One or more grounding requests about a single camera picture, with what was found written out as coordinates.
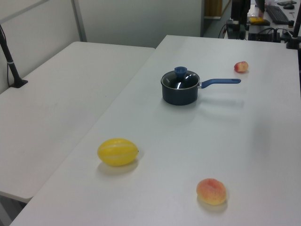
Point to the yellow object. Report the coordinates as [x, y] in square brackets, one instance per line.
[256, 20]

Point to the yellow striped toy melon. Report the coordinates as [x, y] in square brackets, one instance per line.
[117, 151]

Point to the black electronics box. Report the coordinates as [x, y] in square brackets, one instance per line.
[263, 35]

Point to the black clamp stand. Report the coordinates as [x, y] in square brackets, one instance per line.
[295, 35]

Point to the glass lid with blue knob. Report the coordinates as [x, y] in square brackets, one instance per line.
[180, 80]

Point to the black pole with base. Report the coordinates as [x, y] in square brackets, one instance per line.
[13, 68]

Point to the black machine frame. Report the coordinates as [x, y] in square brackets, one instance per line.
[237, 14]

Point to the grey metal frame post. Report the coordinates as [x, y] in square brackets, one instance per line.
[202, 18]

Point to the black computer keyboard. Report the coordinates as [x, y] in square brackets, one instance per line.
[278, 13]

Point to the black computer mouse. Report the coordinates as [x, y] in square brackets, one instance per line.
[288, 6]

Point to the wooden panel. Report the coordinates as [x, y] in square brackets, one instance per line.
[212, 8]

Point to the orange toy peach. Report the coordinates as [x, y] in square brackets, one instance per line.
[211, 191]

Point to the small red apple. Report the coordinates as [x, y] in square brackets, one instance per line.
[241, 67]

